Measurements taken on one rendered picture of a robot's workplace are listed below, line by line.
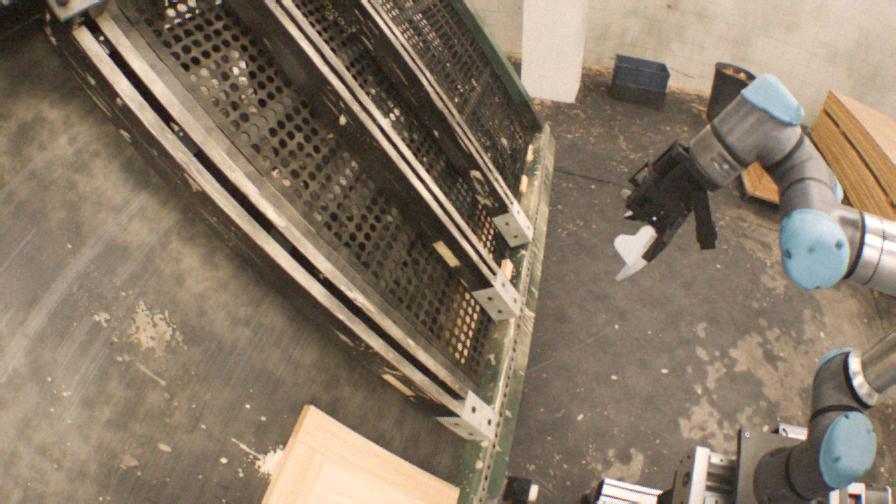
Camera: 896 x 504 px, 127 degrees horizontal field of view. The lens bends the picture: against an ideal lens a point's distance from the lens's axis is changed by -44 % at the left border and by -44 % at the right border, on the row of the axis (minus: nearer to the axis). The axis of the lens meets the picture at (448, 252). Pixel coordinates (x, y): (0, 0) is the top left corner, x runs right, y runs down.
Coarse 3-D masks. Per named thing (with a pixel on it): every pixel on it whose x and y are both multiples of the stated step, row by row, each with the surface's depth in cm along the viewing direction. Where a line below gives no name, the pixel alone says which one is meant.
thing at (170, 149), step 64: (64, 0) 24; (128, 64) 35; (128, 128) 38; (192, 128) 42; (192, 192) 43; (256, 192) 48; (256, 256) 50; (320, 256) 55; (320, 320) 57; (384, 320) 62; (448, 384) 71
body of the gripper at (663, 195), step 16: (672, 144) 47; (656, 160) 49; (672, 160) 47; (688, 160) 44; (656, 176) 49; (672, 176) 47; (688, 176) 46; (704, 176) 43; (640, 192) 49; (656, 192) 48; (672, 192) 49; (688, 192) 48; (640, 208) 52; (656, 208) 50; (672, 208) 48; (688, 208) 49; (656, 224) 51
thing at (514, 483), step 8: (504, 480) 81; (512, 480) 86; (520, 480) 82; (528, 480) 86; (512, 488) 82; (520, 488) 81; (528, 488) 84; (536, 488) 85; (504, 496) 84; (512, 496) 83; (520, 496) 83; (528, 496) 83
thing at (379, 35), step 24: (336, 0) 78; (360, 0) 78; (360, 24) 82; (384, 24) 83; (384, 48) 86; (408, 48) 89; (408, 72) 89; (408, 96) 94; (432, 96) 92; (432, 120) 97; (456, 120) 100; (456, 144) 101; (456, 168) 106; (480, 168) 104; (480, 192) 110; (504, 192) 113; (504, 216) 114; (528, 240) 118
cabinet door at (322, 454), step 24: (312, 408) 53; (312, 432) 52; (336, 432) 55; (288, 456) 48; (312, 456) 50; (336, 456) 54; (360, 456) 57; (384, 456) 61; (288, 480) 46; (312, 480) 49; (336, 480) 52; (360, 480) 56; (384, 480) 59; (408, 480) 63; (432, 480) 68
